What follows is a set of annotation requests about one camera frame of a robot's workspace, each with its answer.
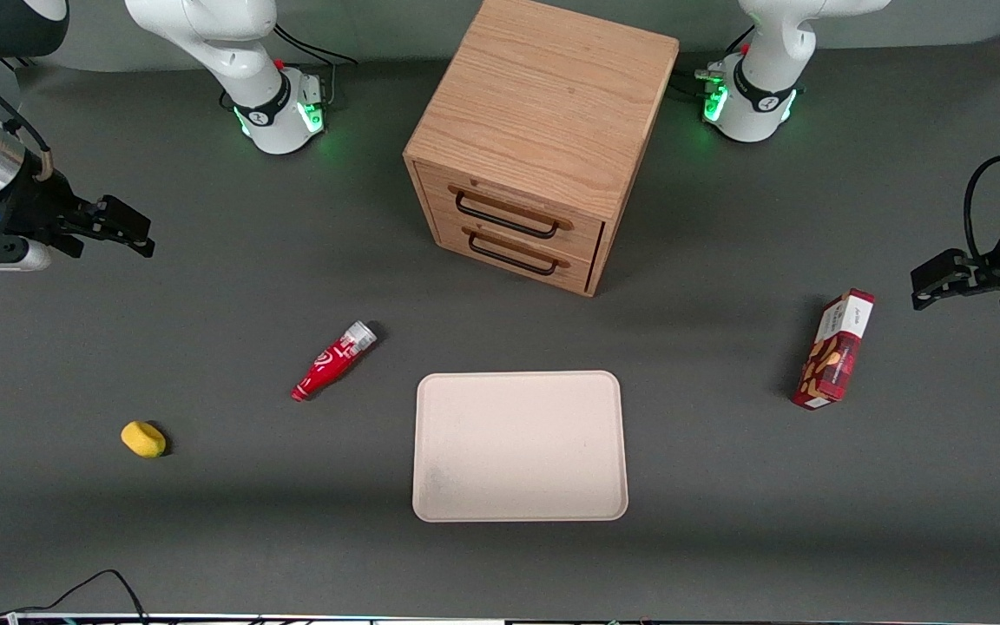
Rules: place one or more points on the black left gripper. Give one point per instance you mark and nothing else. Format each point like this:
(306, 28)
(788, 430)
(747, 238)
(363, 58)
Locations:
(979, 271)

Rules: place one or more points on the wooden drawer front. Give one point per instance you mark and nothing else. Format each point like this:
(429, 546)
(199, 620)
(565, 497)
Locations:
(509, 204)
(500, 260)

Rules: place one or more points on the yellow lemon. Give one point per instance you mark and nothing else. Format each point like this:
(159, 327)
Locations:
(143, 439)

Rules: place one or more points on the beige rectangular tray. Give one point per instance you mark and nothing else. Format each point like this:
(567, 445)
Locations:
(517, 447)

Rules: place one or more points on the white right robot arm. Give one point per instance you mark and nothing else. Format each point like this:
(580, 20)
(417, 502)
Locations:
(205, 43)

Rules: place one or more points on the red cookie box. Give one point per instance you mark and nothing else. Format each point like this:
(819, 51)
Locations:
(834, 351)

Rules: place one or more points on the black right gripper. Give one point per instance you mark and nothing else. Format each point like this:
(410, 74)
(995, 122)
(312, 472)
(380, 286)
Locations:
(42, 208)

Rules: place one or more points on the red coke bottle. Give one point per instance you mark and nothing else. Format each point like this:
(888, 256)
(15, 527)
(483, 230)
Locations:
(331, 365)

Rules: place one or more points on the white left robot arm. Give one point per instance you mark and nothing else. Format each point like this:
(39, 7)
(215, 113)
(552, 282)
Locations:
(765, 78)

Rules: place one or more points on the wooden drawer cabinet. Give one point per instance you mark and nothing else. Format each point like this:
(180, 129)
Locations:
(543, 113)

